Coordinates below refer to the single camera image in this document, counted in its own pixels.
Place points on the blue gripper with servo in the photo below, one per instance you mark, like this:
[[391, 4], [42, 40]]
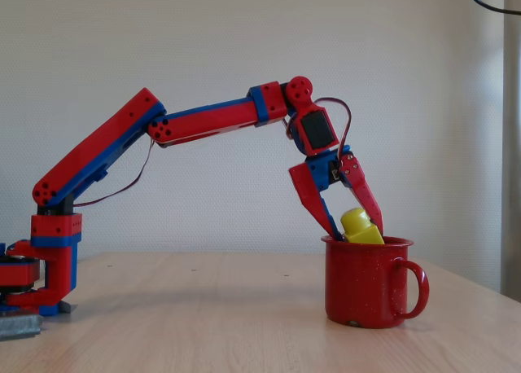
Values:
[[323, 173]]

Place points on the yellow-green toy block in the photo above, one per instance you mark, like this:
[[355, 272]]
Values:
[[358, 226]]

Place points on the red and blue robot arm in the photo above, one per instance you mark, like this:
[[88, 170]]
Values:
[[102, 145]]

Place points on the red speckled enamel mug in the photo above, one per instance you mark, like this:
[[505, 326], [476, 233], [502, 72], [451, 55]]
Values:
[[358, 283]]

